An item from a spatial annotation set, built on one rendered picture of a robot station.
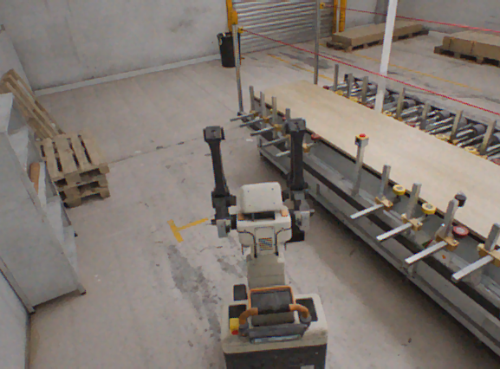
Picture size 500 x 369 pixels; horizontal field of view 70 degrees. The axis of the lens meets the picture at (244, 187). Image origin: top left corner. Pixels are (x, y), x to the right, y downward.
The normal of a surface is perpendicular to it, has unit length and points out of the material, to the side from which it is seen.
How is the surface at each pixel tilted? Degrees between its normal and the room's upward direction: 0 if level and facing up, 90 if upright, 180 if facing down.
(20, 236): 90
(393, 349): 0
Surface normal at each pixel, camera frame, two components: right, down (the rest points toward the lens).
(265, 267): 0.04, 0.44
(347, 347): -0.07, -0.82
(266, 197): -0.01, -0.14
